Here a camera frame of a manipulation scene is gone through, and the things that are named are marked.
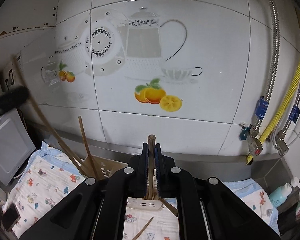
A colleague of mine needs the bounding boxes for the yellow gas hose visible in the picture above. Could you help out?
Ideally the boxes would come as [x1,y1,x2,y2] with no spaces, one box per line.
[246,12,300,166]

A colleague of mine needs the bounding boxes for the light blue bottle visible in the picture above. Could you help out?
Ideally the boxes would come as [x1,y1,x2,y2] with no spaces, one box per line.
[268,177,300,207]

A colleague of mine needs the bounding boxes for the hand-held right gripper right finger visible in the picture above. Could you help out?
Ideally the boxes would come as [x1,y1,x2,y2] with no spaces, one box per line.
[154,142,282,240]

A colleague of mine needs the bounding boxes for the white microwave oven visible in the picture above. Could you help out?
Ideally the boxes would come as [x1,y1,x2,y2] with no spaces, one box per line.
[0,109,37,187]

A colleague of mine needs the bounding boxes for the wall socket with black plug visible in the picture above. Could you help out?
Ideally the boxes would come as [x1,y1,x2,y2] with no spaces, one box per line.
[5,69,16,86]

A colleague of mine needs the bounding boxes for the metal water valve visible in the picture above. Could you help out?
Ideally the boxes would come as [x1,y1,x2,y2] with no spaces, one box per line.
[274,130,290,156]
[239,122,266,157]

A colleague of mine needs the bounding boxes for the dark mobile phone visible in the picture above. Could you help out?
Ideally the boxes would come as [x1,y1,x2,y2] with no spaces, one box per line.
[1,203,21,232]

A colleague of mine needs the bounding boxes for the cream plastic utensil holder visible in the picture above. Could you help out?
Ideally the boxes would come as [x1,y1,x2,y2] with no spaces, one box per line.
[79,154,165,212]

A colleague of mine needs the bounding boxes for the cartoon printed blanket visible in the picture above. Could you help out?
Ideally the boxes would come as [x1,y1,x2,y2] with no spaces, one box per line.
[2,141,279,240]

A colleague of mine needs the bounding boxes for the braided metal hose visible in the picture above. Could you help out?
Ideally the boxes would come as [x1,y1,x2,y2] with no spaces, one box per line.
[281,67,300,133]
[254,0,282,131]

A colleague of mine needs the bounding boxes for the long brown chopstick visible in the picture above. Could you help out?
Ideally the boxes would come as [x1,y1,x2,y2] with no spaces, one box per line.
[13,54,87,177]
[147,134,157,200]

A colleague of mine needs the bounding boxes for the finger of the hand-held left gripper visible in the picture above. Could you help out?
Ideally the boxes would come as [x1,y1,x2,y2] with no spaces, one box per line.
[0,86,30,128]

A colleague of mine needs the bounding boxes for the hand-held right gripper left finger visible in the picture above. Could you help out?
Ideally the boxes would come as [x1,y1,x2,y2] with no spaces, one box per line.
[19,142,150,240]

